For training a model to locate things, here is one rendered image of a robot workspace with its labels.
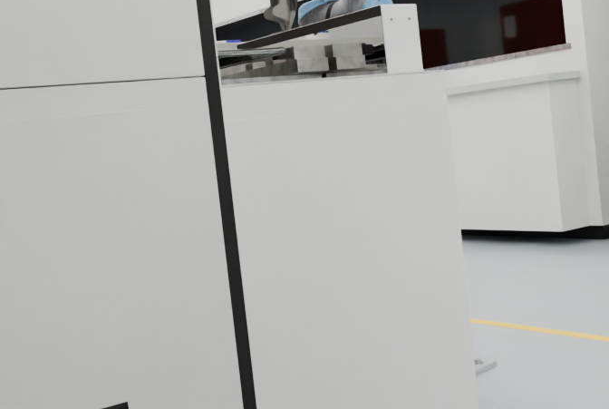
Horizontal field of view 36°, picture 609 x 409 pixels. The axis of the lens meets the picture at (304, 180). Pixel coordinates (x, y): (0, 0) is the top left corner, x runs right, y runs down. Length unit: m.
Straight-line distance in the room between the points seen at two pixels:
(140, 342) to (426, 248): 0.73
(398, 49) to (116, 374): 0.92
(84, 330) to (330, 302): 0.57
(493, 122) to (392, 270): 3.55
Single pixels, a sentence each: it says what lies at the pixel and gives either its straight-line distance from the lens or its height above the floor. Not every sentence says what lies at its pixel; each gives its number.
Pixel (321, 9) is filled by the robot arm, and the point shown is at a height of 1.05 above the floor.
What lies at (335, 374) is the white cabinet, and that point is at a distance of 1.72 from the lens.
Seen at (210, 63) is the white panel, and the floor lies 0.84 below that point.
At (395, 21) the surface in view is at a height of 0.93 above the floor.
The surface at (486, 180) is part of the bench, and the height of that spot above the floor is 0.36.
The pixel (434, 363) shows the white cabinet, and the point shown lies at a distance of 1.87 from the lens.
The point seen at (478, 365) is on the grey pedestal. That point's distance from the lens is 2.78.
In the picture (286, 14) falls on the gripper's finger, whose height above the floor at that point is 1.00.
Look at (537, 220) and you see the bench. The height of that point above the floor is 0.14.
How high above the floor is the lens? 0.72
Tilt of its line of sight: 3 degrees down
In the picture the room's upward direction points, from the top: 6 degrees counter-clockwise
